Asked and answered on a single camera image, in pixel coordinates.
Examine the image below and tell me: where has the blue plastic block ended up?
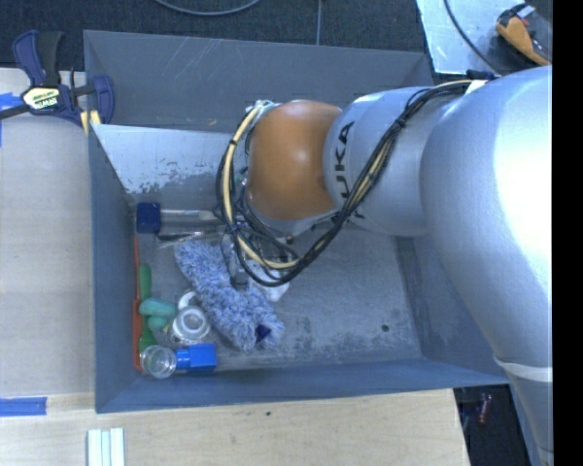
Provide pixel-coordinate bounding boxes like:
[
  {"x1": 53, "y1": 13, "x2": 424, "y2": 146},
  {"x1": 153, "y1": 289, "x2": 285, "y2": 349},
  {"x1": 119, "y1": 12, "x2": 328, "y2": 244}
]
[{"x1": 174, "y1": 342, "x2": 219, "y2": 376}]

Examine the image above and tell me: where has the blue and white fluffy cloth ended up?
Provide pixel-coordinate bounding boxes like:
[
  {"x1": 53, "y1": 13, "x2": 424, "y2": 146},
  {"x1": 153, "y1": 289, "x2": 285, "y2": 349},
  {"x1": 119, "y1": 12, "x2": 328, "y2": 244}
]
[{"x1": 173, "y1": 238, "x2": 287, "y2": 354}]

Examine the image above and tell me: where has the mint green toy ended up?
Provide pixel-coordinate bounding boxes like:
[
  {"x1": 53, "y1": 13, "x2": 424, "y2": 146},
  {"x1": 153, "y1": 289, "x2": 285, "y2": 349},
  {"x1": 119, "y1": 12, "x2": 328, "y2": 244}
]
[{"x1": 138, "y1": 297, "x2": 179, "y2": 333}]

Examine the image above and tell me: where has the green long toy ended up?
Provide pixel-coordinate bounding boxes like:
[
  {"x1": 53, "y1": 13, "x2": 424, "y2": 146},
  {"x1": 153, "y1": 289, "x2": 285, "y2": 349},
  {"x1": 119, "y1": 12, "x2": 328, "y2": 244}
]
[{"x1": 137, "y1": 262, "x2": 159, "y2": 358}]

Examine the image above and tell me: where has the clear bottle with dark blue cap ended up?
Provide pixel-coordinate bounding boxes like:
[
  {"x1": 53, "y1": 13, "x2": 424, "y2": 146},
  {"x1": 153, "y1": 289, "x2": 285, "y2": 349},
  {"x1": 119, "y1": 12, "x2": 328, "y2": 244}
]
[{"x1": 135, "y1": 201, "x2": 227, "y2": 240}]

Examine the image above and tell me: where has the orange long stick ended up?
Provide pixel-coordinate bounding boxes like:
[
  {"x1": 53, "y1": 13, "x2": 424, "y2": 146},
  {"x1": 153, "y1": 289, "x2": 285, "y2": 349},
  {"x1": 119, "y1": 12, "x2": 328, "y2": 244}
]
[{"x1": 132, "y1": 234, "x2": 145, "y2": 372}]

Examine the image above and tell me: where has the pale wood flat board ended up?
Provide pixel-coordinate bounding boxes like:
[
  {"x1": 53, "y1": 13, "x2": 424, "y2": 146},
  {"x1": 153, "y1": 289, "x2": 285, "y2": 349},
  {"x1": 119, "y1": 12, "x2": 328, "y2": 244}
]
[{"x1": 0, "y1": 113, "x2": 97, "y2": 398}]

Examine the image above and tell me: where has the grey metal bin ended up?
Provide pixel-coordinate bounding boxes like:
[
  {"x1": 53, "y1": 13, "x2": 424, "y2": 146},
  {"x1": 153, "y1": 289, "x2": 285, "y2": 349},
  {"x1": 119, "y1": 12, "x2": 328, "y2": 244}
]
[{"x1": 82, "y1": 29, "x2": 512, "y2": 415}]

